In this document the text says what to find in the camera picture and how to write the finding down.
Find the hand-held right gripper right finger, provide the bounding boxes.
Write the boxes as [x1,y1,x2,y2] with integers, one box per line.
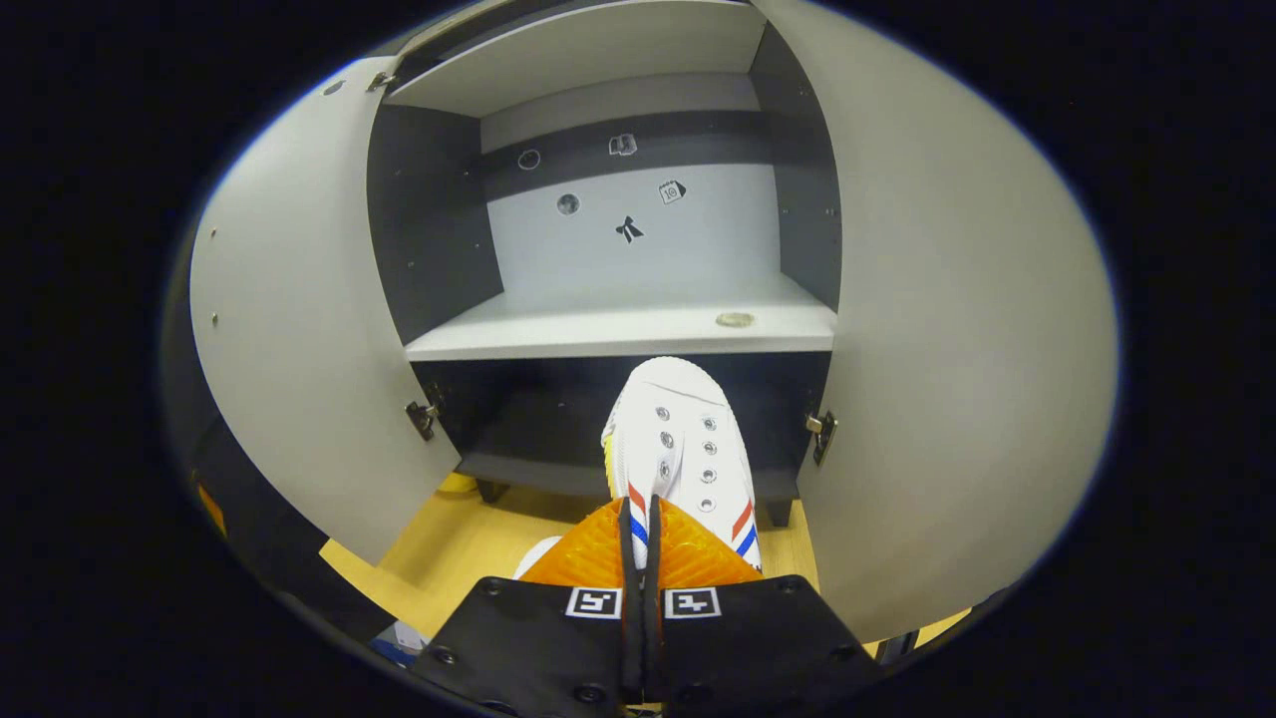
[643,494,883,711]

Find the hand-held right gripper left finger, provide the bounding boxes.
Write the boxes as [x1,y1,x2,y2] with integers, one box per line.
[414,497,644,711]

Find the white striped canvas shoe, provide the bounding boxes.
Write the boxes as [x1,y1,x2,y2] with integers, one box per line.
[601,356,764,574]
[513,536,564,579]

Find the white cabinet door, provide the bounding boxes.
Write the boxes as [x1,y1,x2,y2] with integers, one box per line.
[753,0,1119,644]
[189,55,462,567]

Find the white and grey shoe cabinet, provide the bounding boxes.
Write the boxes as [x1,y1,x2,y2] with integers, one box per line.
[367,0,843,530]

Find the blue and white box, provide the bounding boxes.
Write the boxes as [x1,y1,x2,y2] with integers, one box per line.
[371,620,432,667]

